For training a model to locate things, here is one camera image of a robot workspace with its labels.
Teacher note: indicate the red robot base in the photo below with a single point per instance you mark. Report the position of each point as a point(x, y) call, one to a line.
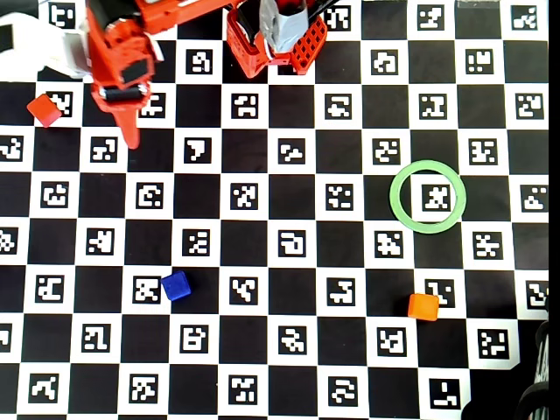
point(245, 54)

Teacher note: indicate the orange cube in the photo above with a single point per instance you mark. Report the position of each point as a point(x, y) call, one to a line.
point(423, 307)

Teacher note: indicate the blue cube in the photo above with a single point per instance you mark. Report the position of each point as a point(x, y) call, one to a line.
point(176, 285)

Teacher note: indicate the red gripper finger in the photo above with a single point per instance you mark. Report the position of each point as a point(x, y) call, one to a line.
point(129, 127)

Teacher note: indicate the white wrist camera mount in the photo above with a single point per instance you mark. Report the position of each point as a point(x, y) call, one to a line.
point(70, 52)

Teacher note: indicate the red cube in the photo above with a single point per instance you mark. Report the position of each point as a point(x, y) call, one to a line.
point(44, 110)

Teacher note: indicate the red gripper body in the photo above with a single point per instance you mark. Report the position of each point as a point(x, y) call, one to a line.
point(122, 94)

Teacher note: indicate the black white marker mat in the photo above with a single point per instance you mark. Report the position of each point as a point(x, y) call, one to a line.
point(280, 271)

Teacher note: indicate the clear tape strip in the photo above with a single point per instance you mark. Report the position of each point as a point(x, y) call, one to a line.
point(477, 3)

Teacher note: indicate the red printed robot arm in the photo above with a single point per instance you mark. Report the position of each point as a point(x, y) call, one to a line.
point(188, 15)

